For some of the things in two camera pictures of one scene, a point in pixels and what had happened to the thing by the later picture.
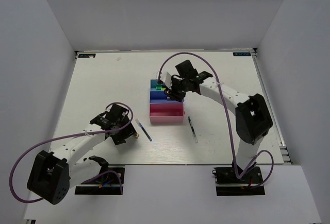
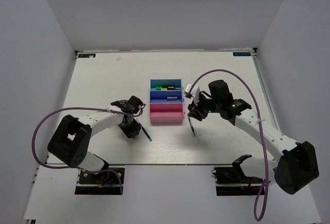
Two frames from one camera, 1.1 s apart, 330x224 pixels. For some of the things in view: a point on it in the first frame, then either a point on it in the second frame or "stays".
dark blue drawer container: x=159 y=97 stays
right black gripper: x=172 y=93 -> x=195 y=111
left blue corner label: x=87 y=55 stays
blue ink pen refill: x=144 y=130 stays
